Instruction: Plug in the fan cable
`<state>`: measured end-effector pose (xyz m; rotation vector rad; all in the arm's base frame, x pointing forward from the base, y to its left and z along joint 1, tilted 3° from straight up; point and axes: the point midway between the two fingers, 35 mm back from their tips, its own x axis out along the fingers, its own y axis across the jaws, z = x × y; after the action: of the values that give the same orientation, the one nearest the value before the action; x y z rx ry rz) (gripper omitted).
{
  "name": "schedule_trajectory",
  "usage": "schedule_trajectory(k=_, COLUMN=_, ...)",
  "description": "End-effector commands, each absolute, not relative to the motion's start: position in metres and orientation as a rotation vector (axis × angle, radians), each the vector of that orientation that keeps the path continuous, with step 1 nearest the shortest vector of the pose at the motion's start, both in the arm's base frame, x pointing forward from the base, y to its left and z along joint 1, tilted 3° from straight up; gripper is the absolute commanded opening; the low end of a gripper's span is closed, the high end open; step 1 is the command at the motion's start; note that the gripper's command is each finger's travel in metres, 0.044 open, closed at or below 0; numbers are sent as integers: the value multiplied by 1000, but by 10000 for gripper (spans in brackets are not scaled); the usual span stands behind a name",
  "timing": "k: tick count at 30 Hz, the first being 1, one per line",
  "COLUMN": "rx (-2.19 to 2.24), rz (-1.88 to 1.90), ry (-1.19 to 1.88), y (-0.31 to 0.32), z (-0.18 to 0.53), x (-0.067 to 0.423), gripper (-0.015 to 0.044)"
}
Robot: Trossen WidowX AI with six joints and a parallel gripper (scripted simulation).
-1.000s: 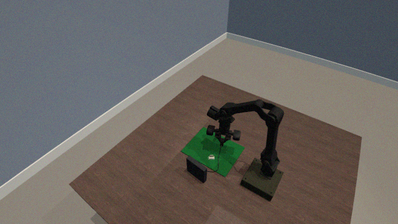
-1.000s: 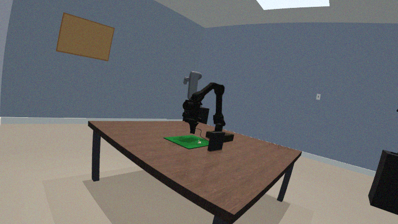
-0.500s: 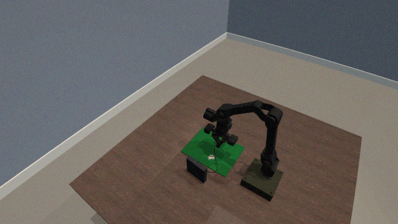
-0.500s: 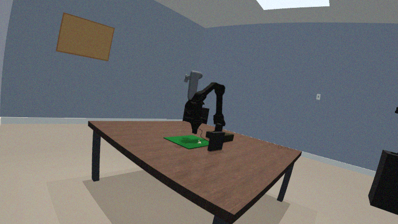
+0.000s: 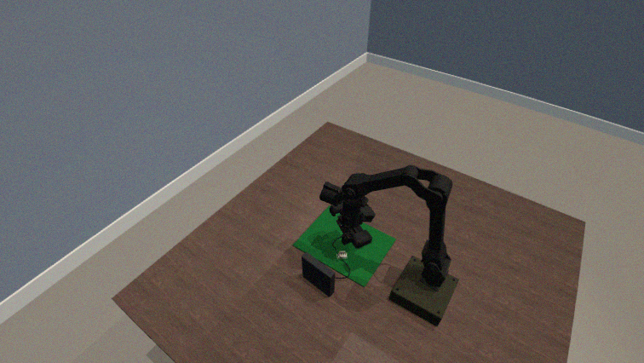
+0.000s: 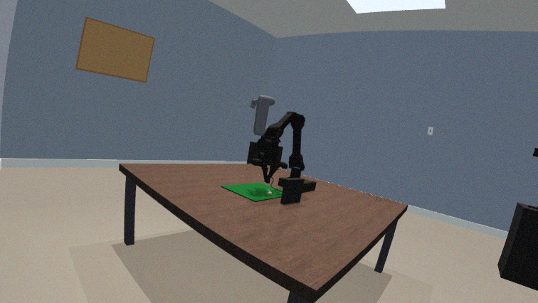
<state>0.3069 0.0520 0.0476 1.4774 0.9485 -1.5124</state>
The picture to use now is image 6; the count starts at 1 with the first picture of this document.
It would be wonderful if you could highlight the green circuit board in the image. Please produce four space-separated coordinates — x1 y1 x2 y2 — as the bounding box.
221 183 282 202

